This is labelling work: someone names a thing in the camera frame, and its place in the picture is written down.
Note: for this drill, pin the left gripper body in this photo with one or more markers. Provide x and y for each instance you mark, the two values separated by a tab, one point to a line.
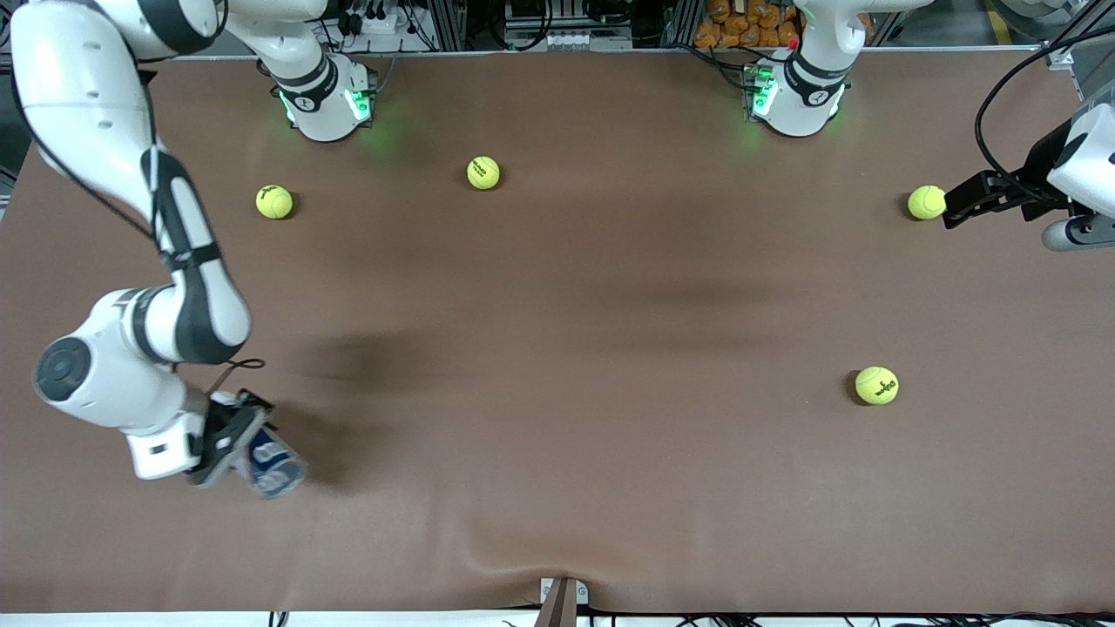
1038	170

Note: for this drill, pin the white blue tennis ball can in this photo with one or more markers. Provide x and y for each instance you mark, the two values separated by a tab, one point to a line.
274	466

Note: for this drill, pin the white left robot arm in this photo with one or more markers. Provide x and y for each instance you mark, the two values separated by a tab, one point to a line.
801	104

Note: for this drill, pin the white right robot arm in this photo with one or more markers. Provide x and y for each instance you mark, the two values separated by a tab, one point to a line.
87	87

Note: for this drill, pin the yellow tennis ball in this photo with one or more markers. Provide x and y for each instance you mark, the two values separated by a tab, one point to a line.
925	202
876	385
274	201
483	172

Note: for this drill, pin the brown table mat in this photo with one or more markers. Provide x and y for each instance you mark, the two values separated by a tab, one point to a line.
557	435

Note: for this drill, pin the orange mesh bag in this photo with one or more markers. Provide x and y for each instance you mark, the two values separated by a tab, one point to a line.
740	26

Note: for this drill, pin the white power strip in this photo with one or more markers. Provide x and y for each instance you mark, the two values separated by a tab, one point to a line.
375	22

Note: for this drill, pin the grey equipment box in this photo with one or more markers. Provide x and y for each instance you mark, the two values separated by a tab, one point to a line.
566	30

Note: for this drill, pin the aluminium frame post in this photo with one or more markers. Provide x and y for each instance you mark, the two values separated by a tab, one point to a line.
1080	43

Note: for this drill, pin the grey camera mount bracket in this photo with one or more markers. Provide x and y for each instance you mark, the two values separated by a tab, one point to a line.
562	601

